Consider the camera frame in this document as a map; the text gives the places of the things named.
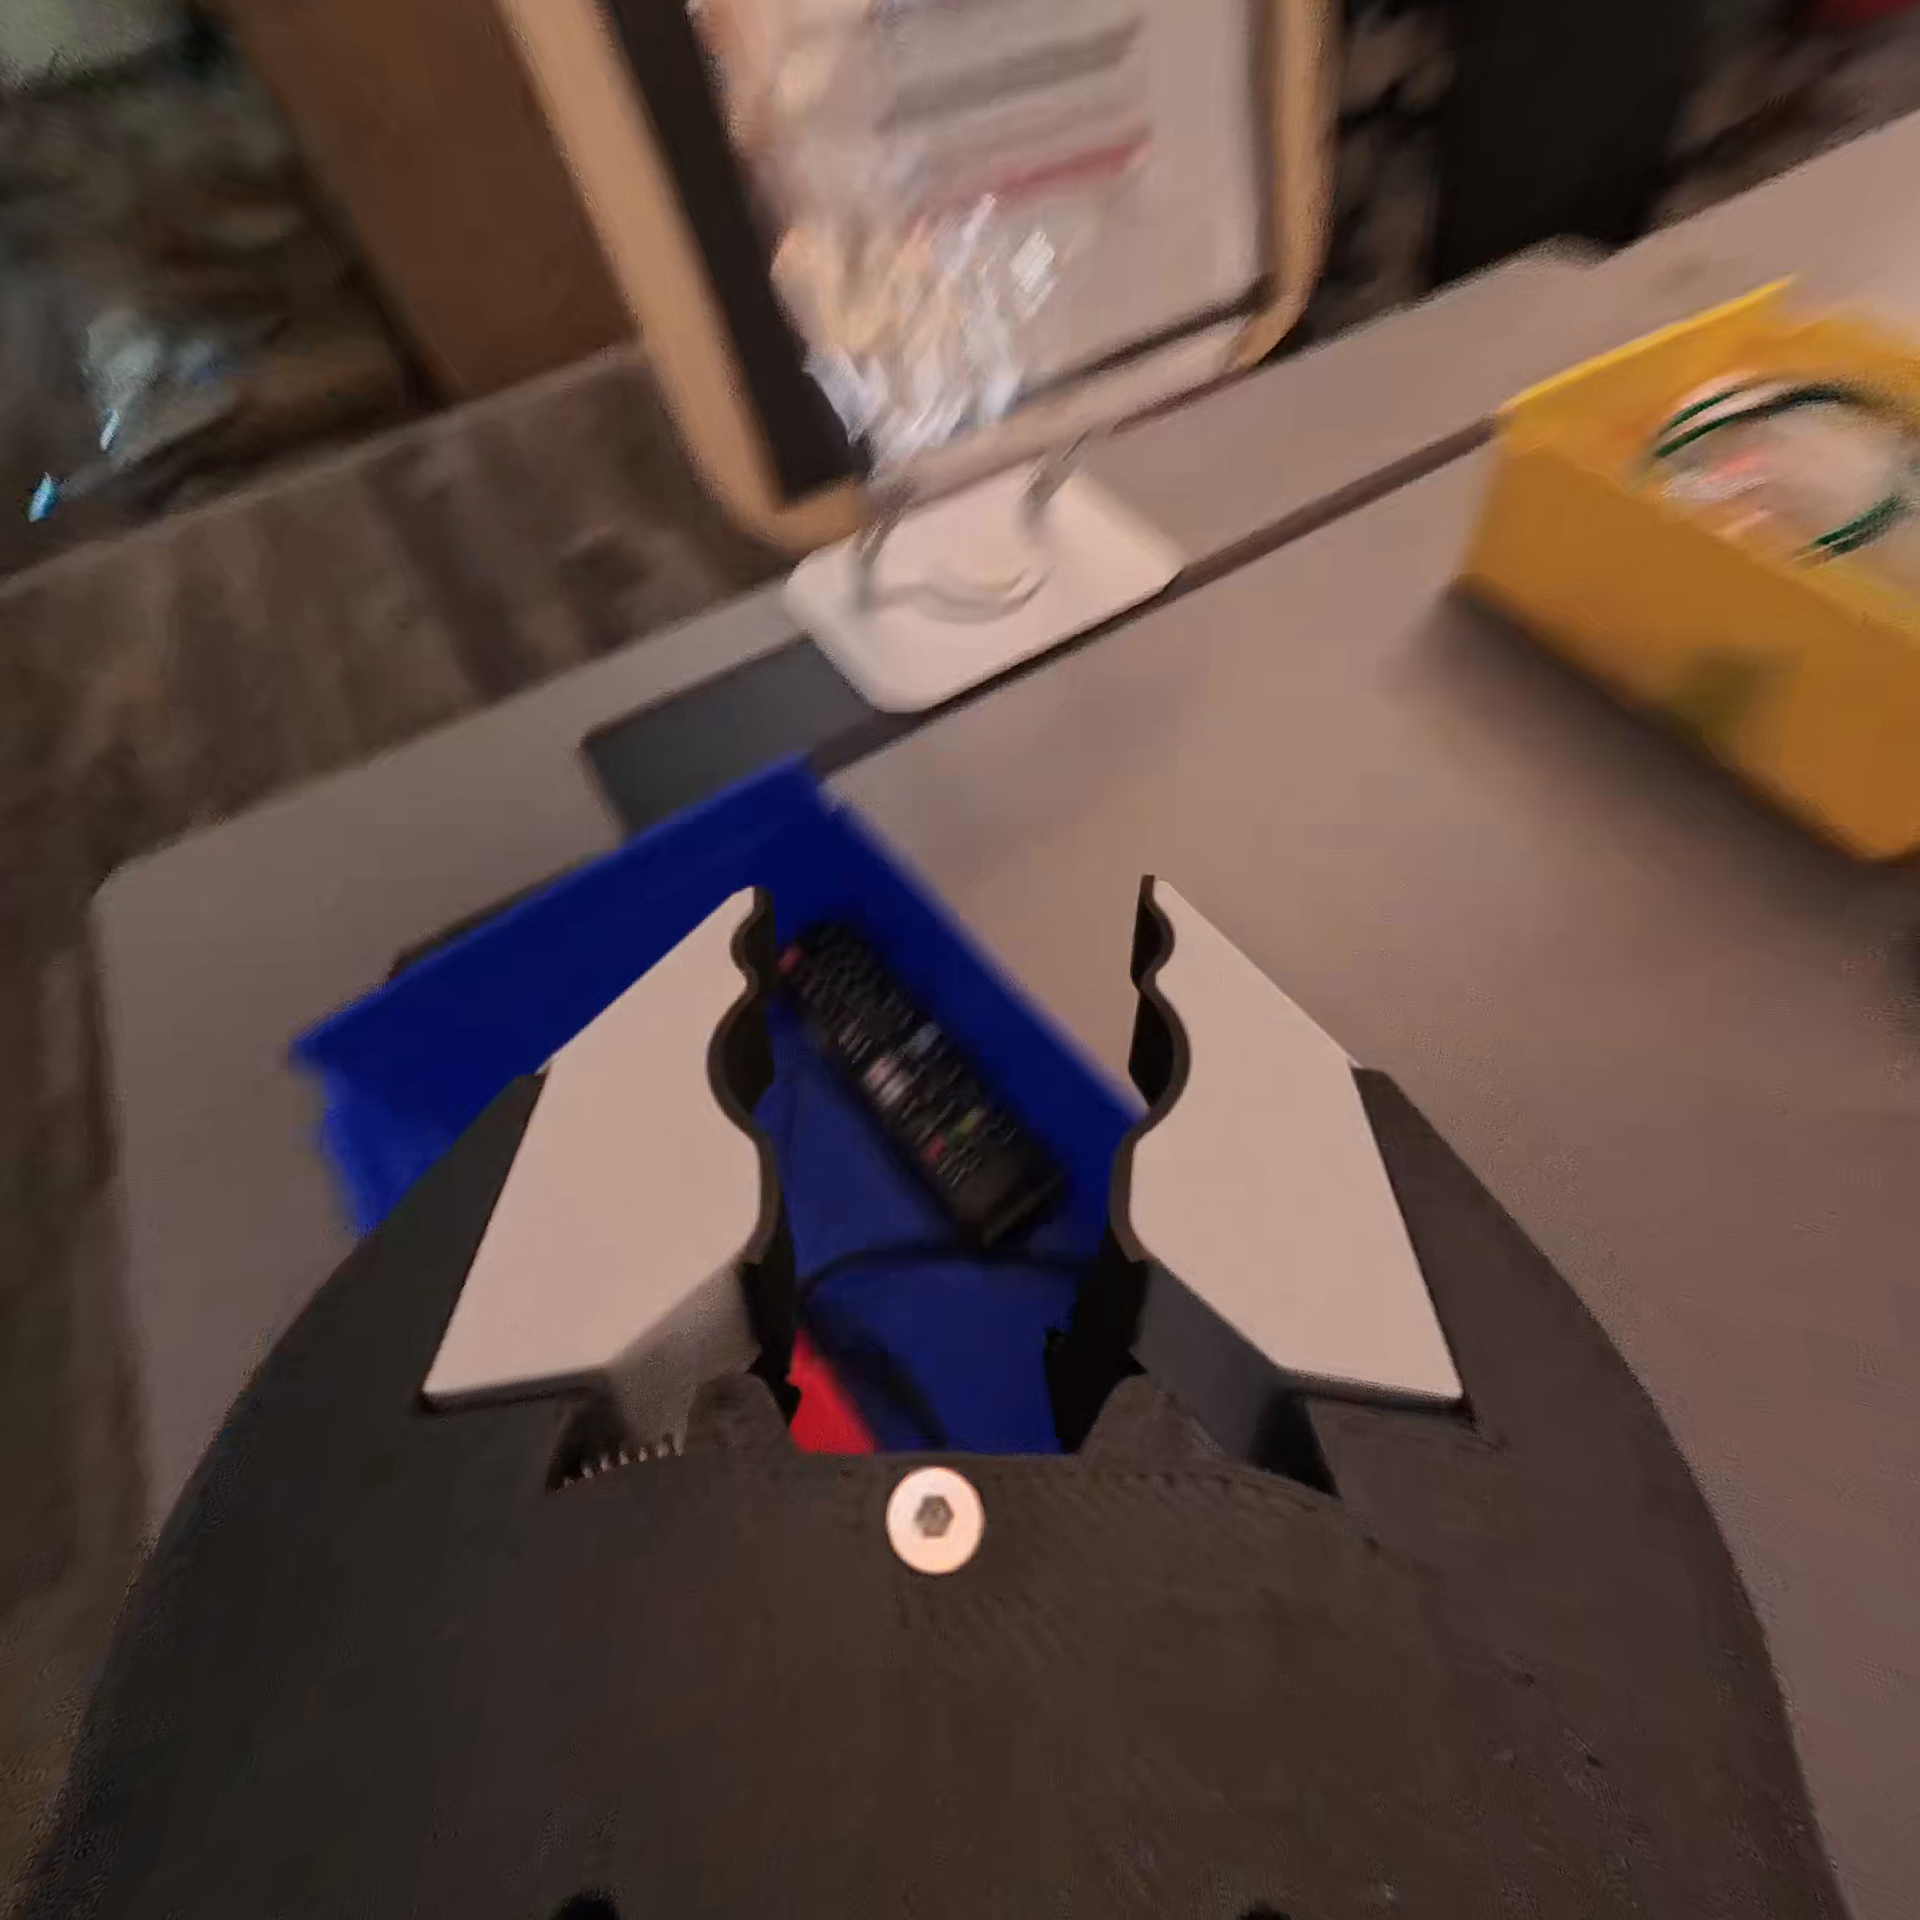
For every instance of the black remote control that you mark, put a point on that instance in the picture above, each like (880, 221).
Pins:
(914, 1081)

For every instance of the blue plastic bin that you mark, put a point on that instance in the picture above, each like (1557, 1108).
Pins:
(495, 990)

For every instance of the instruction sheet display board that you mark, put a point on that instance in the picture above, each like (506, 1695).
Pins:
(960, 226)

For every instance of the red device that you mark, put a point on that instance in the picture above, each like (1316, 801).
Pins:
(825, 1403)

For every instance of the yellow plastic bin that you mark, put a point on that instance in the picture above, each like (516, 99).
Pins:
(1650, 646)

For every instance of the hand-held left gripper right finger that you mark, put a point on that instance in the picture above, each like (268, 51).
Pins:
(1277, 1201)

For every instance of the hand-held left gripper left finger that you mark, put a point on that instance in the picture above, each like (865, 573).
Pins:
(616, 1201)

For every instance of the white board stand base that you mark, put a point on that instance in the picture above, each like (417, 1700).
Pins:
(974, 630)

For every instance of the black table mat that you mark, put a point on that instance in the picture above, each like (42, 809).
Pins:
(705, 745)

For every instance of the black office chair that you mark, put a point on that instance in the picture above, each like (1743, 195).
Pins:
(1501, 137)

